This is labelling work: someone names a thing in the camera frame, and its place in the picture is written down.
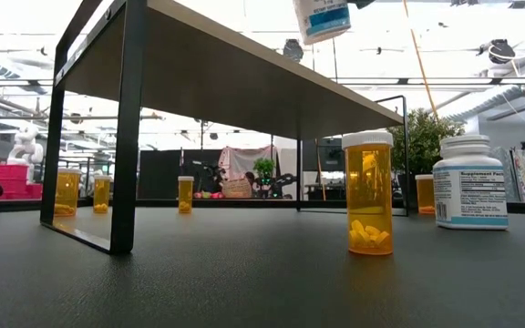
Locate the green potted plant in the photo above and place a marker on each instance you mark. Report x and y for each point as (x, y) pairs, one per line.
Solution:
(426, 136)

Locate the red plastic crate stack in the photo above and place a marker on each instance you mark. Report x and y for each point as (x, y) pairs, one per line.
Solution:
(9, 182)

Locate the black background robot arm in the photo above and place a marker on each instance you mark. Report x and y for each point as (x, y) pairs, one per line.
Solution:
(283, 184)

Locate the white robot figure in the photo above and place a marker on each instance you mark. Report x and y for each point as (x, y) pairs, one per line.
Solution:
(25, 146)

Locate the black wall monitor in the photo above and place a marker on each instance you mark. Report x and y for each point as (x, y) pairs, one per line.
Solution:
(328, 155)

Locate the wicker basket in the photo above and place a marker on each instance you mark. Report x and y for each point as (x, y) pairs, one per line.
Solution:
(238, 187)

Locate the white supplement bottle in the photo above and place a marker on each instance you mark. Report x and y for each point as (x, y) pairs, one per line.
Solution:
(470, 182)
(322, 18)

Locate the black partition panel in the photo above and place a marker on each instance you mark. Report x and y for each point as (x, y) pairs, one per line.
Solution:
(160, 173)

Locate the black ceiling fixture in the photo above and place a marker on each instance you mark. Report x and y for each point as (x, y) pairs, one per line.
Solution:
(292, 49)

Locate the large orange pill bottle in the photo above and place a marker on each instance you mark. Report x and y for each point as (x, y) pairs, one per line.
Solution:
(68, 191)
(425, 193)

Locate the small green plant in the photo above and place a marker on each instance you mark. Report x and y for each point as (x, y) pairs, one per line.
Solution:
(264, 167)

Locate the pale pink cloth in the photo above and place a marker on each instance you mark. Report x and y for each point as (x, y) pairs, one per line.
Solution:
(244, 159)

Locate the small white cap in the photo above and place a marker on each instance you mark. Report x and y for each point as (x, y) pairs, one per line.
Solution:
(368, 191)

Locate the small orange pill bottle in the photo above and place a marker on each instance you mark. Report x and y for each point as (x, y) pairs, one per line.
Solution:
(101, 195)
(185, 194)

